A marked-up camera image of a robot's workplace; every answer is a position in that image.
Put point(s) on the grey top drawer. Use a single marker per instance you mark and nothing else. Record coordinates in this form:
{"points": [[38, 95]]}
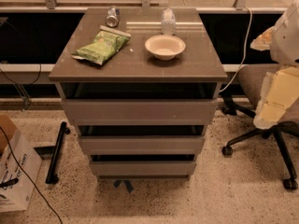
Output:
{"points": [[137, 112]]}

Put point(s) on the grey office chair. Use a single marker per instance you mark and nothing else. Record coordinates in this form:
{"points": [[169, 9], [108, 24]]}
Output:
{"points": [[251, 79]]}

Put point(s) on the grey middle drawer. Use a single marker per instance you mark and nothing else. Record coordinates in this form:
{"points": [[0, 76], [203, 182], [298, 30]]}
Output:
{"points": [[141, 145]]}

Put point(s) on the grey drawer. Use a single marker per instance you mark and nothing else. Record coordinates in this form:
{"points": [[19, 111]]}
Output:
{"points": [[141, 145], [137, 112], [136, 168]]}

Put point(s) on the green chip bag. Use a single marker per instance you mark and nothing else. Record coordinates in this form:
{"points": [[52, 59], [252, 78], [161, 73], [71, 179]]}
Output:
{"points": [[105, 45]]}

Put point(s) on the silver soda can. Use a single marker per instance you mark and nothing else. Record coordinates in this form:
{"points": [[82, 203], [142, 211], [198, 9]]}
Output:
{"points": [[113, 17]]}

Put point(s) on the white cardboard box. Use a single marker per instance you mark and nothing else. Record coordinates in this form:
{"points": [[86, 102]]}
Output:
{"points": [[19, 167]]}

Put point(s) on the grey bottom drawer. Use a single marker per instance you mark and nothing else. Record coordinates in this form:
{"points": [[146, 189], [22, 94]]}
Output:
{"points": [[136, 168]]}

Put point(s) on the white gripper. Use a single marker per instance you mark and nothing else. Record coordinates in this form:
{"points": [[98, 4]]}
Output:
{"points": [[286, 37]]}

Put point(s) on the white paper bowl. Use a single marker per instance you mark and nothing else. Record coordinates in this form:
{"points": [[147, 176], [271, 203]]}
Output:
{"points": [[165, 47]]}

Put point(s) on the clear plastic water bottle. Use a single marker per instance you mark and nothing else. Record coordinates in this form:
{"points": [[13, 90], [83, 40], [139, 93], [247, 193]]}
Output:
{"points": [[168, 22]]}

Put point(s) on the grey drawer cabinet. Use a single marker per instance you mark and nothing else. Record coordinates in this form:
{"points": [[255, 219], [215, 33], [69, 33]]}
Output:
{"points": [[134, 74]]}

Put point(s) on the black metal bar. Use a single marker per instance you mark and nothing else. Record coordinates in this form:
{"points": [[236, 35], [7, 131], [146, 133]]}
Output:
{"points": [[52, 178]]}

